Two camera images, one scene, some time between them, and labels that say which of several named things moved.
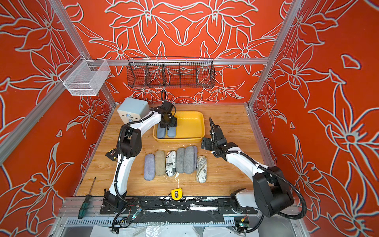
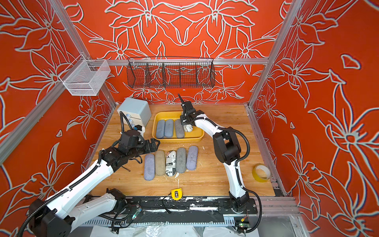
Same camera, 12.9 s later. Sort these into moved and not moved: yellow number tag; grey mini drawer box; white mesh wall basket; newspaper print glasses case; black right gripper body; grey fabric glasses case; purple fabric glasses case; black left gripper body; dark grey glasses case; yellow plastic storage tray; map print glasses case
Moved: black right gripper body; map print glasses case; grey fabric glasses case; black left gripper body
Not moved: grey mini drawer box; yellow plastic storage tray; white mesh wall basket; purple fabric glasses case; newspaper print glasses case; yellow number tag; dark grey glasses case
